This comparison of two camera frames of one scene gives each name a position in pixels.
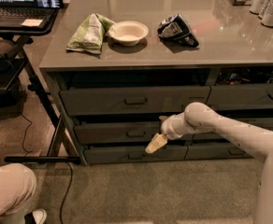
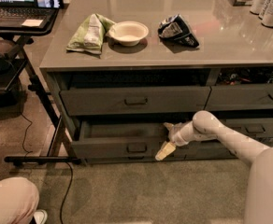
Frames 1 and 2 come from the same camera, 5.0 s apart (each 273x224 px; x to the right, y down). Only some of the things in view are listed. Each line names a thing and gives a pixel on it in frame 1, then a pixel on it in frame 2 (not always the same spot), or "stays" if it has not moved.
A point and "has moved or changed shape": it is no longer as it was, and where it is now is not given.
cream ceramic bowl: x=128 y=32 stays
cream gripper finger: x=163 y=118 → x=168 y=125
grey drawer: x=253 y=95 stays
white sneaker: x=39 y=216 stays
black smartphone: x=50 y=0 stays
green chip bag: x=90 y=35 stays
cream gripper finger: x=158 y=141 → x=167 y=148
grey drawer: x=124 y=132 has moved or changed shape
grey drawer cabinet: x=122 y=59 stays
